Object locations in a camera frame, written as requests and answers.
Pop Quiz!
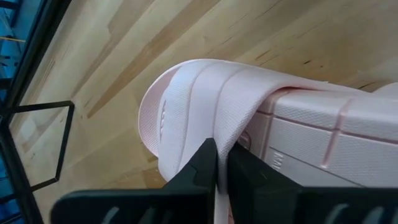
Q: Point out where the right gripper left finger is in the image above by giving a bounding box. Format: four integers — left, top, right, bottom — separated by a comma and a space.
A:
49, 138, 219, 224

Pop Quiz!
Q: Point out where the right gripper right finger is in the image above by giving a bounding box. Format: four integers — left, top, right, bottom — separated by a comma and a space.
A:
226, 142, 398, 224

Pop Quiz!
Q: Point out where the pink slide sandal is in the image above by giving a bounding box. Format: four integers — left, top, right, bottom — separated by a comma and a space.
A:
137, 58, 398, 224

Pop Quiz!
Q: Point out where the black aluminium rig frame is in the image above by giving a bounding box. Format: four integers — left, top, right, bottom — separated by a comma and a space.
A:
0, 0, 73, 224

